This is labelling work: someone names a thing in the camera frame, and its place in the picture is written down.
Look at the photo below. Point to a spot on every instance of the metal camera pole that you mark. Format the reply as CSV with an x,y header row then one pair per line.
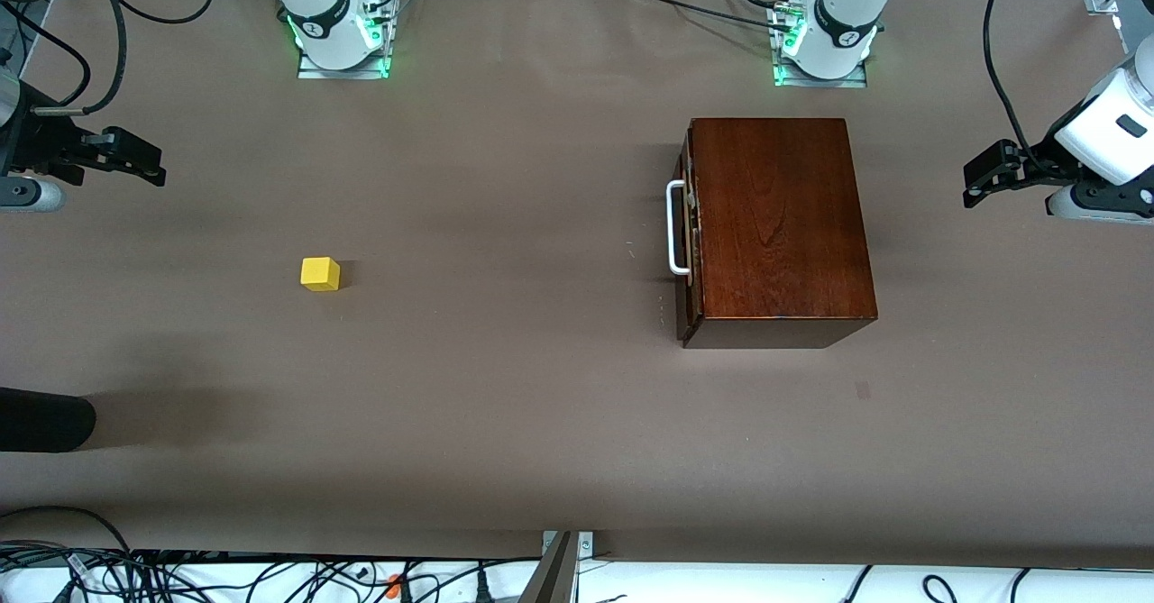
x,y
550,576

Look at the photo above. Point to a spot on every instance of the dark wooden cabinet box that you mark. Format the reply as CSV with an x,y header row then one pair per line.
x,y
775,224

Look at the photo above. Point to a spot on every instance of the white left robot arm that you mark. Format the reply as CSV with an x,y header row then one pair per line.
x,y
847,8

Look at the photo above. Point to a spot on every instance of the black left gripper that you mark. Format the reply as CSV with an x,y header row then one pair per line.
x,y
1037,160

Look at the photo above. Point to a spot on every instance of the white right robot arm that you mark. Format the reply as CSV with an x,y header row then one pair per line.
x,y
320,4

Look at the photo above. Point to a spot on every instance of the yellow wooden block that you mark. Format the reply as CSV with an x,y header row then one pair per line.
x,y
319,273

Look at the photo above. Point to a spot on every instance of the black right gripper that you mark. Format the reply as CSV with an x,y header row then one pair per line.
x,y
34,147

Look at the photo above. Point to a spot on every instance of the metal pole bracket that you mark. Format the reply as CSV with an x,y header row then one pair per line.
x,y
586,544

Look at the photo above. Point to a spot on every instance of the black cylinder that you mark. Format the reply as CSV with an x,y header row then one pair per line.
x,y
41,419

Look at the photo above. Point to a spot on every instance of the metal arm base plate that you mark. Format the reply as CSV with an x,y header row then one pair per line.
x,y
852,80
311,69

